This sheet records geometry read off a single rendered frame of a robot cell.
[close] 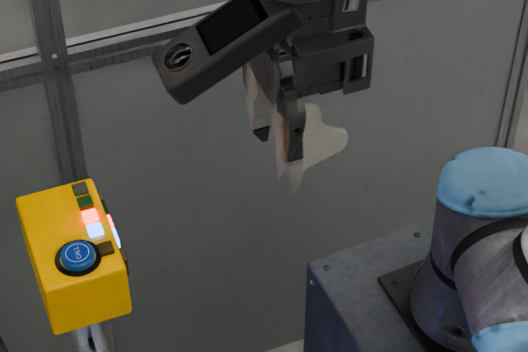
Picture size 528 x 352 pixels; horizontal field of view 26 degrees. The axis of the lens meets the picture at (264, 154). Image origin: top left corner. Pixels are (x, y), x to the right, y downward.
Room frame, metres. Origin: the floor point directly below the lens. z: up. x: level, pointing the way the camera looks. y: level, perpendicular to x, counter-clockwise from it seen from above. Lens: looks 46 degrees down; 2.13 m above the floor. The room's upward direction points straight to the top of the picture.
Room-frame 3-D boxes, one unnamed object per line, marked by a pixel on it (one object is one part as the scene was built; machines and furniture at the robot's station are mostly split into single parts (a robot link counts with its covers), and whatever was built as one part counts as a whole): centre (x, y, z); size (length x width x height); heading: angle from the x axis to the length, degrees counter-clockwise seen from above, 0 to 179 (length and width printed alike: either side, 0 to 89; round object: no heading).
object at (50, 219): (0.90, 0.24, 1.02); 0.16 x 0.10 x 0.11; 21
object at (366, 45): (0.69, -0.03, 1.57); 0.09 x 0.08 x 0.12; 111
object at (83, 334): (0.90, 0.24, 0.92); 0.03 x 0.03 x 0.12; 21
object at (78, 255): (0.86, 0.22, 1.08); 0.04 x 0.04 x 0.02
